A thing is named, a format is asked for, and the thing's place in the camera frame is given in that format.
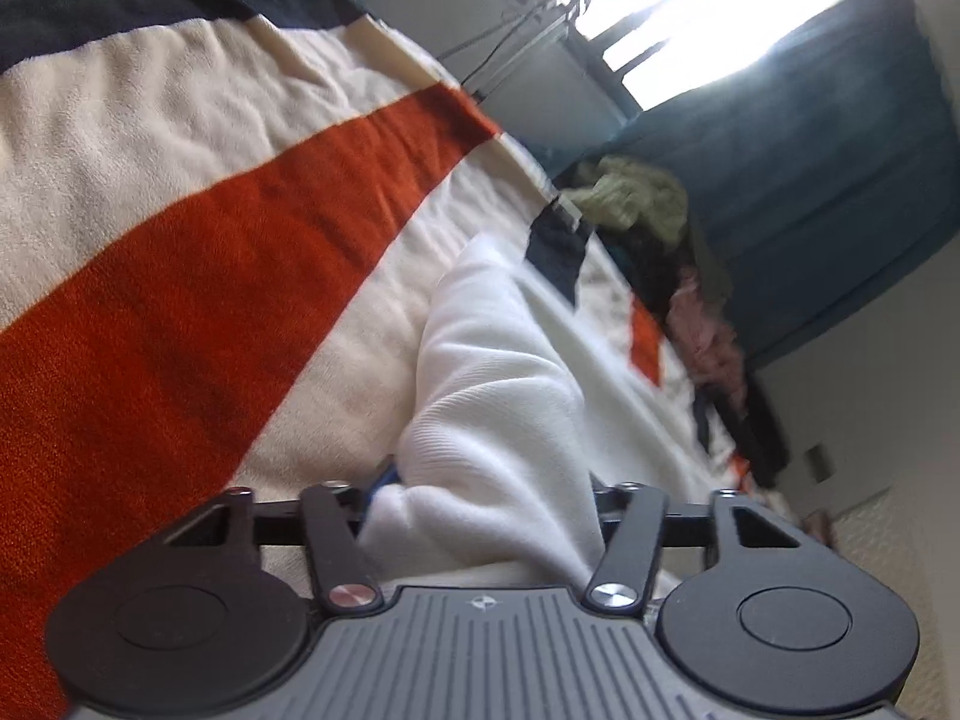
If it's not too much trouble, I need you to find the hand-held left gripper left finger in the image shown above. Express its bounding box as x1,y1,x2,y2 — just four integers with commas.
163,456,400,614

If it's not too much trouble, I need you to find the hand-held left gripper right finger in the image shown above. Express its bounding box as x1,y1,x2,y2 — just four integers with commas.
585,475,805,614

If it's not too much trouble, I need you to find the white sweater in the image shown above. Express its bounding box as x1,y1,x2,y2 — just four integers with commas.
358,232,698,595

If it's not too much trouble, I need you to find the dark clothes pile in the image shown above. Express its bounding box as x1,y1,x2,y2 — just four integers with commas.
604,231,702,320

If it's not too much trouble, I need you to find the white patterned headboard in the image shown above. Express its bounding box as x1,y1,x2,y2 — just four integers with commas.
801,486,935,586

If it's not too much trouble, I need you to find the grey-green garment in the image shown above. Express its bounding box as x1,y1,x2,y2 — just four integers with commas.
675,214,736,305

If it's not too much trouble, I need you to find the striped blanket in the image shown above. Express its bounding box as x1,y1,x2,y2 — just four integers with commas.
0,0,760,717

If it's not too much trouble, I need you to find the light green fuzzy blanket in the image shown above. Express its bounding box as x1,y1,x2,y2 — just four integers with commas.
559,154,692,250

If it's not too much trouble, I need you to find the teal curtain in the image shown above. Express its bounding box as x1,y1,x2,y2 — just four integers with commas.
592,0,960,372

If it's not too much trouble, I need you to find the window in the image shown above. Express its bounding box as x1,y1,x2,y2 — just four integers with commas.
574,0,875,115

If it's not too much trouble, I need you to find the dark wall switch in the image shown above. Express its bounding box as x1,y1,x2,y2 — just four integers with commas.
801,443,839,484

